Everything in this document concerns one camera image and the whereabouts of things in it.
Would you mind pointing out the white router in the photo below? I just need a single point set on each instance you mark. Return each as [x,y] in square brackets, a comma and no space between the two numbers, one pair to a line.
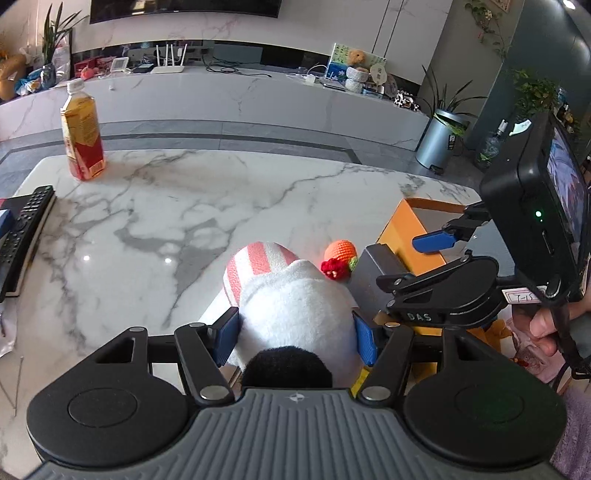
[167,69]

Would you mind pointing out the pale pink packet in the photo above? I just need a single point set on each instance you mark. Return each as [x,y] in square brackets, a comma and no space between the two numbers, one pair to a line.
[526,357]

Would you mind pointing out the black remote control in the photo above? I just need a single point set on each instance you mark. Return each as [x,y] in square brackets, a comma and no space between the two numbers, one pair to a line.
[25,230]

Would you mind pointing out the long-leaf potted plant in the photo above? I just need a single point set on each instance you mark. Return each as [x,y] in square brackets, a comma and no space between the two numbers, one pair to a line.
[445,99]

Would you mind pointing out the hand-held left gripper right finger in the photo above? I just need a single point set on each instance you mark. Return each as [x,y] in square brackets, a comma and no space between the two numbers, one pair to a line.
[367,341]

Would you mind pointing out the green blue painting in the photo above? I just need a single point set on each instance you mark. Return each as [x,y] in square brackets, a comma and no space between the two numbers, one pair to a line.
[337,60]

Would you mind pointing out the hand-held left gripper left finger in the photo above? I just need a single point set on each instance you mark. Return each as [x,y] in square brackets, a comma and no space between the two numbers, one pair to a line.
[226,339]

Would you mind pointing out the small white display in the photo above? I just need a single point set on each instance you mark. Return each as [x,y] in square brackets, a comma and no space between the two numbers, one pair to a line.
[120,65]

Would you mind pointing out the black television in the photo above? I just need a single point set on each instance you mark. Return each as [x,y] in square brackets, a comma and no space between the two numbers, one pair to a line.
[184,9]

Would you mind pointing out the tall potted plant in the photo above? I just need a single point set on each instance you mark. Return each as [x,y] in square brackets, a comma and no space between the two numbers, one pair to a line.
[53,37]

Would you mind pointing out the large water bottle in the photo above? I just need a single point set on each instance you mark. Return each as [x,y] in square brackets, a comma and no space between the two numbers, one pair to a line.
[490,145]

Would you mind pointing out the grey knitted basket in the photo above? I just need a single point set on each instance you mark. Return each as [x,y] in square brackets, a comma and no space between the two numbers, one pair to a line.
[358,73]

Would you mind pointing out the orange plush animal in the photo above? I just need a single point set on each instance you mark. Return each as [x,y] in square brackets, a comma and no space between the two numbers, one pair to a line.
[356,56]

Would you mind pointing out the yellow plush toy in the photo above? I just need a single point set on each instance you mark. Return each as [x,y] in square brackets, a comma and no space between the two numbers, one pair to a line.
[11,74]

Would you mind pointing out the yellow object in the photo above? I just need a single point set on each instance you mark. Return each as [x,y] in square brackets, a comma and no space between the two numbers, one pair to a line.
[497,334]

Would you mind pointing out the cow print item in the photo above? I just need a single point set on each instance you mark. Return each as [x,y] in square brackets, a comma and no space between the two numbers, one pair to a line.
[407,100]

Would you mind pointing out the orange crochet fruit toy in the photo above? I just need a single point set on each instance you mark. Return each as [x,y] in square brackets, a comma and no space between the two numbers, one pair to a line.
[339,254]

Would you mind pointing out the white pink striped plush toy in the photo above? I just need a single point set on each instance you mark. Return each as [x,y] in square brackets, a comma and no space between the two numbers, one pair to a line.
[295,304]

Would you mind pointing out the silver trash can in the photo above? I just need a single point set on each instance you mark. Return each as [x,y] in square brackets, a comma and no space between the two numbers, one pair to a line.
[436,143]

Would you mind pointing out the leafy green plant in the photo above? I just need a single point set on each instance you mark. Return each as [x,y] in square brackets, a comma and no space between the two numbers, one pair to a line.
[535,92]

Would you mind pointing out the amber tea bottle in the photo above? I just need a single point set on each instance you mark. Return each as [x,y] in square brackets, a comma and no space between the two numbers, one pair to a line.
[82,138]

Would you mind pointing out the purple fleece garment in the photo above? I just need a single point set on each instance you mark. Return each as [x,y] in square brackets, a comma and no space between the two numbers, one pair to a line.
[575,429]

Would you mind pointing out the small pink toy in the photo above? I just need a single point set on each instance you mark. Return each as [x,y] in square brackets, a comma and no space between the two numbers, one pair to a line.
[87,73]

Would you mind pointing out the white wooden ornament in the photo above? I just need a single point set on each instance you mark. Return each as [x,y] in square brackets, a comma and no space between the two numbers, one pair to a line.
[377,74]

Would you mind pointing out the person's right hand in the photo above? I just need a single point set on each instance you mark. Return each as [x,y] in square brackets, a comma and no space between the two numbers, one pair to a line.
[545,327]

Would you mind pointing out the clear plastic bag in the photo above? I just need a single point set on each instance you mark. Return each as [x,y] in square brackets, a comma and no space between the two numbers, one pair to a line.
[61,62]

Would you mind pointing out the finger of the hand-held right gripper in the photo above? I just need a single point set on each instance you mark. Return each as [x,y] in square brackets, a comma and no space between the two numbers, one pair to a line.
[431,242]
[401,280]

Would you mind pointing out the hanging vine plant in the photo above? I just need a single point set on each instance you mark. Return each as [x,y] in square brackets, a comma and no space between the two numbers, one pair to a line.
[489,23]

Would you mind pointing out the orange box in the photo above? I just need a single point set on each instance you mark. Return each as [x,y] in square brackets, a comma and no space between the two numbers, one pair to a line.
[415,240]

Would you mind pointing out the black set-top box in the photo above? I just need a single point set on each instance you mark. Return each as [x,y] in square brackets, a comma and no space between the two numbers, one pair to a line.
[143,69]

